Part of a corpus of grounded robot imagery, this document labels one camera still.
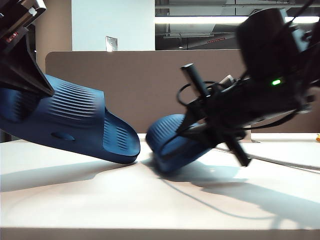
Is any black right camera cable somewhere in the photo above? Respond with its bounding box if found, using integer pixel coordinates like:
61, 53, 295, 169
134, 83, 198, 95
176, 81, 226, 107

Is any metal wall plate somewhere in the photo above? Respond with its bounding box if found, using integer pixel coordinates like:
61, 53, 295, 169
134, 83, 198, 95
105, 35, 118, 53

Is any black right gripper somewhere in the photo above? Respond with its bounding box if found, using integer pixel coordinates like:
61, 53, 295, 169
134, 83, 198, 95
174, 63, 252, 168

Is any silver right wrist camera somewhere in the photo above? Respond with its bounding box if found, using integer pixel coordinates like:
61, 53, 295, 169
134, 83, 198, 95
219, 74, 238, 87

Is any grey power cable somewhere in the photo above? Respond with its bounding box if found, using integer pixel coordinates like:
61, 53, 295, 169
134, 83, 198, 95
214, 146, 320, 174

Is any ceiling light strip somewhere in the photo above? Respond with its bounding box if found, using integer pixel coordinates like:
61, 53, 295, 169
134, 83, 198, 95
154, 16, 320, 25

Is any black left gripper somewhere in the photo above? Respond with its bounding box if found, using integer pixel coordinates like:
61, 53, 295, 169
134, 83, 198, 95
0, 0, 55, 97

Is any brown desk divider panel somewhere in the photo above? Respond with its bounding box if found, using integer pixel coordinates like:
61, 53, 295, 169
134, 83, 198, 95
44, 49, 320, 135

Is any blue foam slipper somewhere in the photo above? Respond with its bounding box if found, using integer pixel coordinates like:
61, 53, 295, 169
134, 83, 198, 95
0, 73, 141, 165
145, 113, 221, 174

